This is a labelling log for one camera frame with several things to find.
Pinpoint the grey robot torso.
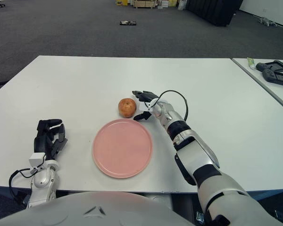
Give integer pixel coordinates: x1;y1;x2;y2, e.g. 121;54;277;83
0;191;199;226

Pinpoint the grey handheld controller with screen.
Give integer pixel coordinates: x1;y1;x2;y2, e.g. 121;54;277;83
262;68;283;88

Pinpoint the white side table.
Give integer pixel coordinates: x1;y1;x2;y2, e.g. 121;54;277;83
231;57;283;116

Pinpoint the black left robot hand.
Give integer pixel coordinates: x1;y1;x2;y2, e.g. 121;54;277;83
33;119;69;162

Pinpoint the pink round plate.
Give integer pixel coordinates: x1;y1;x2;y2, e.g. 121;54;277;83
92;118;153;179

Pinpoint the grey robot dog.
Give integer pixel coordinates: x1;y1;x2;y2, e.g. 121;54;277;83
259;17;278;27

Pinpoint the wooden pallet crate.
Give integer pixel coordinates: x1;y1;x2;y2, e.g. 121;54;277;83
133;0;156;9

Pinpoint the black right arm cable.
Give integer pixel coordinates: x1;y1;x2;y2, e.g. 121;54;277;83
149;90;189;122

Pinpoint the black framed handheld controller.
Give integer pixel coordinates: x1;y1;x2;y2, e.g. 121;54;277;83
256;60;283;73

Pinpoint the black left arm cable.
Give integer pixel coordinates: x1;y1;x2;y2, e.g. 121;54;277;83
8;168;35;203

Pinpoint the black curtain partition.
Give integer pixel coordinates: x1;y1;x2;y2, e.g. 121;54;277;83
185;0;244;27

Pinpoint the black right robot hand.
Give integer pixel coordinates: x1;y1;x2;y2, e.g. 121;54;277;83
131;90;160;121

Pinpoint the red apple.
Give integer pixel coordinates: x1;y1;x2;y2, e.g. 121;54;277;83
118;98;136;118

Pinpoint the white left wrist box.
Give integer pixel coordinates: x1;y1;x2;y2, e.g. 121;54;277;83
28;153;46;168

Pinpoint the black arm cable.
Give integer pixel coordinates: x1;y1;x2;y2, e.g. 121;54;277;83
149;90;189;122
8;168;35;203

